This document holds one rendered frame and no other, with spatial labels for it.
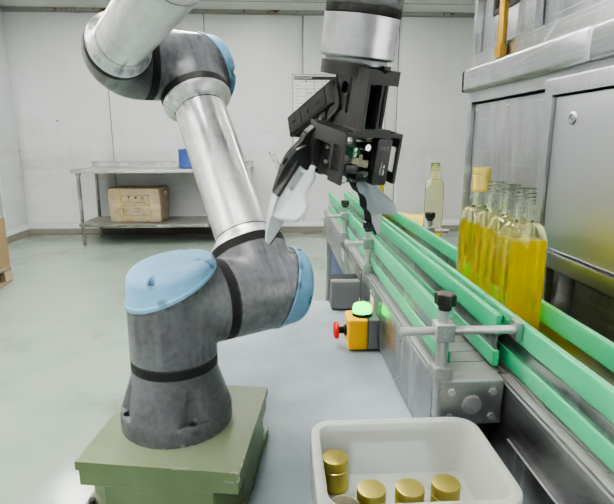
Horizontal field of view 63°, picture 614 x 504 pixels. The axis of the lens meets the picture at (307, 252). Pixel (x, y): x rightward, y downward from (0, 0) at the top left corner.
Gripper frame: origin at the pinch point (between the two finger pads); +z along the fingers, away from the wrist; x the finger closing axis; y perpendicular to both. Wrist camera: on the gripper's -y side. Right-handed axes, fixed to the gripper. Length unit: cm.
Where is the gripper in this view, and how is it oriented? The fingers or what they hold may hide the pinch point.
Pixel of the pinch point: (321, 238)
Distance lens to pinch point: 60.5
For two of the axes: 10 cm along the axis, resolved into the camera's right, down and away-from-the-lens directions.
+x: 8.7, -0.9, 4.8
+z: -1.1, 9.2, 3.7
